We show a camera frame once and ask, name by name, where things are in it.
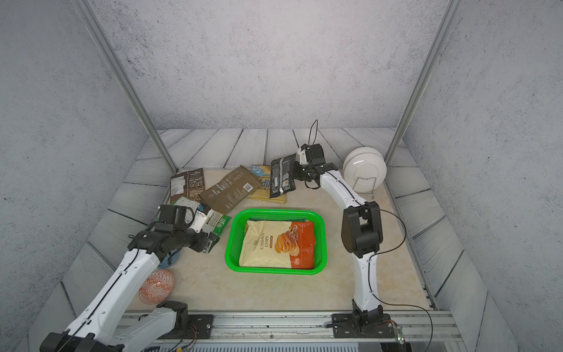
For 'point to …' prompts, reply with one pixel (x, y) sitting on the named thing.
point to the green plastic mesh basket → (233, 233)
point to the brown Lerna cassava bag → (230, 191)
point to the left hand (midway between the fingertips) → (211, 233)
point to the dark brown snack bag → (189, 184)
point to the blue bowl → (164, 263)
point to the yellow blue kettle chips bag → (262, 174)
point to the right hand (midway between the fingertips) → (287, 170)
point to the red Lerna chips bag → (278, 244)
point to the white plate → (364, 169)
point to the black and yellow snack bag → (282, 179)
